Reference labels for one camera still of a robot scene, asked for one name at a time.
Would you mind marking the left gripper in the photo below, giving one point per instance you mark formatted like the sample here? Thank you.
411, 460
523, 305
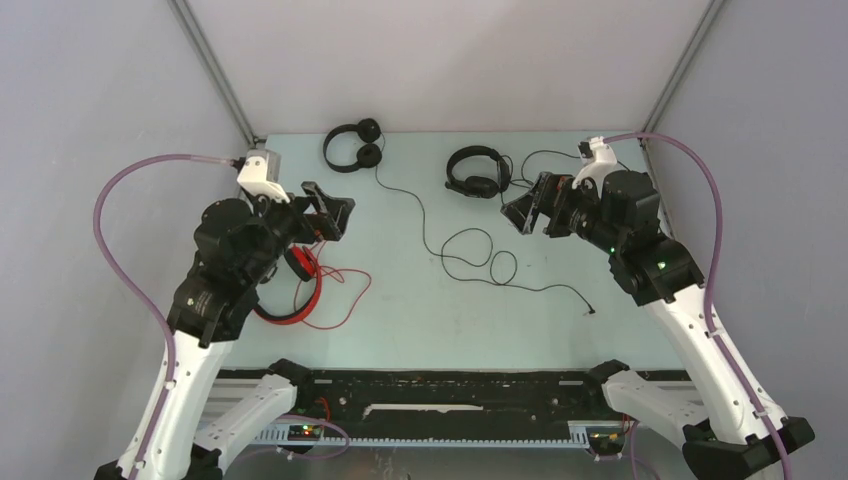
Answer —
330, 223

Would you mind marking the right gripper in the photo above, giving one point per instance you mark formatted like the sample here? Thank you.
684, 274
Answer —
523, 213

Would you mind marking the black headset with microphone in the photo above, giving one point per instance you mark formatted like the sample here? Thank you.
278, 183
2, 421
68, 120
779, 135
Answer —
477, 174

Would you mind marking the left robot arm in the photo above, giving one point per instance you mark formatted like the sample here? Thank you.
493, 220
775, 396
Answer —
237, 248

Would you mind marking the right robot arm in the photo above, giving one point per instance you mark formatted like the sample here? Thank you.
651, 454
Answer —
735, 430

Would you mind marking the red headphones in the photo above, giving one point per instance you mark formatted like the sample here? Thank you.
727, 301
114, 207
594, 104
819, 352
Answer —
308, 293

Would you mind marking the small black foam headphones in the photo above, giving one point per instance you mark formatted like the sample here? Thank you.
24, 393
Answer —
352, 147

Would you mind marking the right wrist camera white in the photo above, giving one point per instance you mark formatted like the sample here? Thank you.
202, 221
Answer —
598, 160

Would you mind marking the black mounting rail base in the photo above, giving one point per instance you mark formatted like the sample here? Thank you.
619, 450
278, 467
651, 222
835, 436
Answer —
458, 408

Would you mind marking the left aluminium corner post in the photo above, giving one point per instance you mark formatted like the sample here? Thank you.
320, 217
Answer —
197, 39

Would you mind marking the aluminium corner post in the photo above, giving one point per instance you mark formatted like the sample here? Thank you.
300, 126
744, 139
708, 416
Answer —
197, 39
692, 48

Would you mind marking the right aluminium corner post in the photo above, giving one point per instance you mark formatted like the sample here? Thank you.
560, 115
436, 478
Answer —
692, 48

